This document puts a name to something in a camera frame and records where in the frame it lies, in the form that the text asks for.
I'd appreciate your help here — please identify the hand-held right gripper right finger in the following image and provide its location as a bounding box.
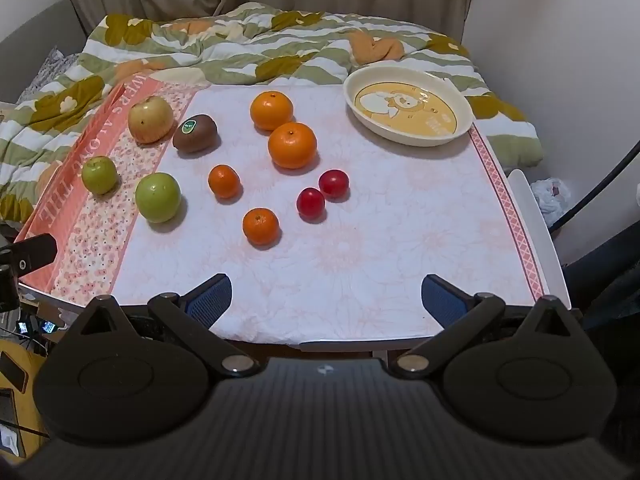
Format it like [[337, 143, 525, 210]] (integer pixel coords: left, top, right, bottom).
[[390, 274, 583, 380]]

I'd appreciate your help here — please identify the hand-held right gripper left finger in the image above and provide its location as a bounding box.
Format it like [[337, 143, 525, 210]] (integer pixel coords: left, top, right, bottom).
[[70, 274, 261, 380]]

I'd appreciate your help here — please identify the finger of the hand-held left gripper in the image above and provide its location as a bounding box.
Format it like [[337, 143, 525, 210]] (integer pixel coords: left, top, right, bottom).
[[0, 232, 57, 281]]

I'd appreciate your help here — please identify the small tangerine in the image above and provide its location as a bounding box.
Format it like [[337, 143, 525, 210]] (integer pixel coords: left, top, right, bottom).
[[242, 207, 280, 246], [208, 164, 241, 200]]

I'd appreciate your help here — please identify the small green apple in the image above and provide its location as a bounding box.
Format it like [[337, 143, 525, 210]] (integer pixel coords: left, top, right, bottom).
[[81, 156, 119, 196]]

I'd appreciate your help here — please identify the large green apple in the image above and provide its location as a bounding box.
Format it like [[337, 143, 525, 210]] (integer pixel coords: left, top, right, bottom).
[[135, 172, 182, 224]]

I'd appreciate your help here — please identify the small red tomato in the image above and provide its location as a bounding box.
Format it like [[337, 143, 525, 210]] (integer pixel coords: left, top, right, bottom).
[[296, 187, 326, 221], [318, 169, 350, 200]]

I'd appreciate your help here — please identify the brown kiwi with green sticker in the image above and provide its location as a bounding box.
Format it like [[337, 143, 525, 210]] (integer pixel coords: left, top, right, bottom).
[[172, 114, 219, 154]]

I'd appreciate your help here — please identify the large orange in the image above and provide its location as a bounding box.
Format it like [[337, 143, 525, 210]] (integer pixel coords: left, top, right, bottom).
[[249, 91, 294, 132], [267, 122, 319, 170]]

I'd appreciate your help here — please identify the yellow apple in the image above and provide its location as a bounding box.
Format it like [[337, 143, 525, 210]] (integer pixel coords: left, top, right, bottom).
[[128, 95, 175, 144]]

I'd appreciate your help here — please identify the cream bowl with yellow print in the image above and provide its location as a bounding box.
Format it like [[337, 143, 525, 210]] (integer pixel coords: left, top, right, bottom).
[[343, 66, 475, 148]]

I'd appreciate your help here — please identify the pink floral tablecloth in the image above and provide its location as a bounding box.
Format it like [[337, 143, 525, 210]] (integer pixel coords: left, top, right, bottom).
[[15, 80, 547, 346]]

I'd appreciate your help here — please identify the black phone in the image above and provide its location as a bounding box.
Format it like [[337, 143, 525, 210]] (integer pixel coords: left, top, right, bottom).
[[0, 351, 30, 392]]

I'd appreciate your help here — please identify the white plastic bag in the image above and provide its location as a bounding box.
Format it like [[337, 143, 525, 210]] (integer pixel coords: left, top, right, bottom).
[[530, 177, 574, 227]]

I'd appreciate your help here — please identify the dark cloth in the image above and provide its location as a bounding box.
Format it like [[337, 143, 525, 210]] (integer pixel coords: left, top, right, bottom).
[[567, 217, 640, 366]]

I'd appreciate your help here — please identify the grey patterned cloth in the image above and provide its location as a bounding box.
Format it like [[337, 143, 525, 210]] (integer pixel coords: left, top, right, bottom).
[[16, 46, 82, 107]]

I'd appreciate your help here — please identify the grey bed headboard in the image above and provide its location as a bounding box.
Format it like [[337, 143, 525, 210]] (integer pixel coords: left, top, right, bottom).
[[0, 0, 87, 103]]

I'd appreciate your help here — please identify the green striped floral blanket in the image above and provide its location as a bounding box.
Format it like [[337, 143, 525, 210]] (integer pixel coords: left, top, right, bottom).
[[0, 2, 544, 222]]

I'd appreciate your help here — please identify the black cable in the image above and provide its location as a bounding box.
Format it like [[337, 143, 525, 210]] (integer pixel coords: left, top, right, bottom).
[[549, 139, 640, 233]]

